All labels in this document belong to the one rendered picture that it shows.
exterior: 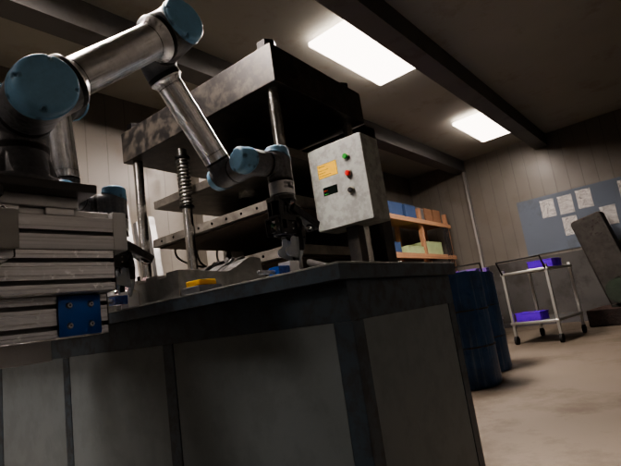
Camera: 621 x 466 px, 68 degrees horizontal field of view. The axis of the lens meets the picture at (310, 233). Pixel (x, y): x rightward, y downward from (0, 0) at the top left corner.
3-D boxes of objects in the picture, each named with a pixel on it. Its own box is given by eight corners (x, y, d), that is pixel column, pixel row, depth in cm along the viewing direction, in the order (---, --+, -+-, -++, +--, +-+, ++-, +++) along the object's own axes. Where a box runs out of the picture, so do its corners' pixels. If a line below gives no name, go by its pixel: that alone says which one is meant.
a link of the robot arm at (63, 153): (62, 47, 139) (84, 200, 132) (75, 67, 150) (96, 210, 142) (20, 51, 137) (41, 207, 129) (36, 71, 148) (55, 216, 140)
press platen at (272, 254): (295, 253, 216) (294, 243, 217) (156, 288, 280) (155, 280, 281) (372, 255, 276) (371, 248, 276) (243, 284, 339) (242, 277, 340)
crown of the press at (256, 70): (285, 151, 211) (268, 31, 221) (127, 218, 286) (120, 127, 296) (374, 178, 278) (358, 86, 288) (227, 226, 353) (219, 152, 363)
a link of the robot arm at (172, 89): (113, 50, 127) (210, 200, 139) (130, 29, 120) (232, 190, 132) (144, 41, 135) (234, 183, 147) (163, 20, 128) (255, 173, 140)
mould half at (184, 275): (180, 299, 138) (176, 254, 141) (131, 309, 153) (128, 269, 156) (286, 291, 178) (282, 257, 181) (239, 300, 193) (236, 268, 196)
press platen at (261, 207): (287, 202, 221) (286, 192, 222) (152, 248, 284) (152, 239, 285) (365, 215, 280) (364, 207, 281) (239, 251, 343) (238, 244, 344)
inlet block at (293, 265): (265, 281, 120) (262, 261, 121) (253, 284, 124) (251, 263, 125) (301, 278, 130) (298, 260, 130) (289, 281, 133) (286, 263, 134)
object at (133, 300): (98, 311, 137) (97, 292, 137) (91, 312, 140) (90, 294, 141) (140, 306, 146) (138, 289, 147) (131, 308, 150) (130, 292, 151)
